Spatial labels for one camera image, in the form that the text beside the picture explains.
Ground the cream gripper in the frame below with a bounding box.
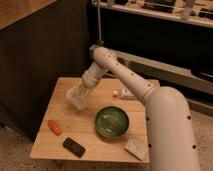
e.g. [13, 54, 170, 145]
[78, 73, 98, 98]

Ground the translucent white cup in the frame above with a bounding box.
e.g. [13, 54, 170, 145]
[66, 87, 86, 110]

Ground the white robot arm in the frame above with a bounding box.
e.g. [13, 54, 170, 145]
[79, 47, 201, 171]

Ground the green ceramic bowl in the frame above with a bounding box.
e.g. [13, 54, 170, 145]
[95, 106, 129, 139]

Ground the wooden table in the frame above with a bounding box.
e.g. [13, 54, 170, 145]
[31, 77, 149, 166]

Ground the orange carrot toy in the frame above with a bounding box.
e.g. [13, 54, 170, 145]
[48, 120, 62, 136]

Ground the black smartphone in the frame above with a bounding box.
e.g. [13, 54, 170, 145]
[63, 137, 86, 157]

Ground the dark wooden cabinet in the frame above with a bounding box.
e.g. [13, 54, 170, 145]
[0, 0, 89, 139]

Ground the beige sponge block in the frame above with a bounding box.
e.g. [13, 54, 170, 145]
[124, 139, 148, 161]

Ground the metal shelf rack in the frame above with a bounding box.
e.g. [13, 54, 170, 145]
[88, 1, 213, 116]

